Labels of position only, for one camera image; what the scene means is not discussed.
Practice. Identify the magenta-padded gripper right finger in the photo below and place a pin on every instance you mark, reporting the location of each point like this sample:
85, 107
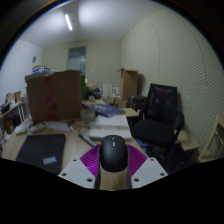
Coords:
150, 170

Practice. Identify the ceiling tube light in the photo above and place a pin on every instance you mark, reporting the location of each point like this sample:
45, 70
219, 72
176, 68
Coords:
68, 22

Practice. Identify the tall open cardboard box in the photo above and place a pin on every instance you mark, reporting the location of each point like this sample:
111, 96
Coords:
129, 85

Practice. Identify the black office chair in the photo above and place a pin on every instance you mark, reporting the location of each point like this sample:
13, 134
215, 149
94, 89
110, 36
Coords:
156, 126

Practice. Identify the cluttered white shelf unit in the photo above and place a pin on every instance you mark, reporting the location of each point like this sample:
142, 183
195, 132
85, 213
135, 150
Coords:
11, 111

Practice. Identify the black computer mouse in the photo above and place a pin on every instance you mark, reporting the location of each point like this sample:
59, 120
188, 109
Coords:
113, 154

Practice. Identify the clear plastic container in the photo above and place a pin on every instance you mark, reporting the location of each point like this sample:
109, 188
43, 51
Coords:
88, 115

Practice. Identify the black marker pen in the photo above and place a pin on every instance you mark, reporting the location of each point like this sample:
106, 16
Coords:
83, 136

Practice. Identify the black mouse pad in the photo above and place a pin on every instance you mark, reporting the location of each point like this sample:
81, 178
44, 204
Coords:
40, 150

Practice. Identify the round wall clock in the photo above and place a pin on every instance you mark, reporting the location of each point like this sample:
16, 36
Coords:
34, 59

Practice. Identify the blue book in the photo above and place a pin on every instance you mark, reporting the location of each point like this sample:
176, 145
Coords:
106, 110

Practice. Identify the door with glass window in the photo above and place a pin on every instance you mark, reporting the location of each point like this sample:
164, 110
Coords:
77, 60

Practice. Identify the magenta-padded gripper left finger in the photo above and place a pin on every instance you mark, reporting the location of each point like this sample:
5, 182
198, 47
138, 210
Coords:
77, 170

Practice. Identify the white open notebook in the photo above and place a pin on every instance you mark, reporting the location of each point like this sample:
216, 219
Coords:
110, 126

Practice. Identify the light wooden chair frame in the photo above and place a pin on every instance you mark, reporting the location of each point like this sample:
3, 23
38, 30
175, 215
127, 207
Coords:
213, 143

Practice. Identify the small white flat device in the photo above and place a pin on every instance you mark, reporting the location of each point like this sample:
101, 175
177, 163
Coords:
21, 129

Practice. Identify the white paper sheet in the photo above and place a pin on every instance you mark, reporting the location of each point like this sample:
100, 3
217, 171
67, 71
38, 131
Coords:
59, 126

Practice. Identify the large brown cardboard box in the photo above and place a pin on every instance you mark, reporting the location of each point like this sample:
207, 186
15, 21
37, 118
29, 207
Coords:
55, 96

